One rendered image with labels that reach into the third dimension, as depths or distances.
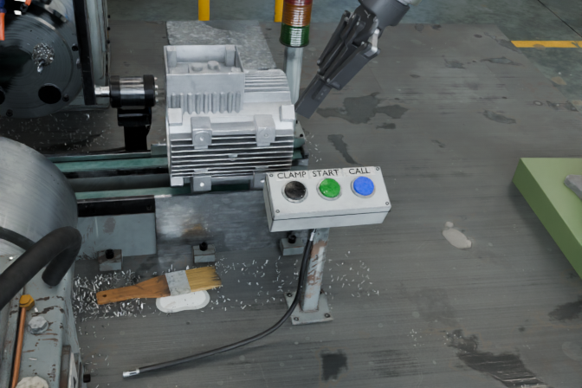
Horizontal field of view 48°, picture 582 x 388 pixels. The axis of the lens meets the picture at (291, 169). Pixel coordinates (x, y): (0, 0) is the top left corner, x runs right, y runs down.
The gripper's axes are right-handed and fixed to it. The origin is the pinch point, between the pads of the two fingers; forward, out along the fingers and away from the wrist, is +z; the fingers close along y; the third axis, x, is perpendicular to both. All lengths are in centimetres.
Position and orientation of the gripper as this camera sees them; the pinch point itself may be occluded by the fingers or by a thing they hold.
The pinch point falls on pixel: (313, 96)
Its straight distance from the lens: 106.8
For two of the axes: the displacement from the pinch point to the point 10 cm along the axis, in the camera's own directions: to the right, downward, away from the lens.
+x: 8.0, 3.6, 4.8
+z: -5.6, 7.3, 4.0
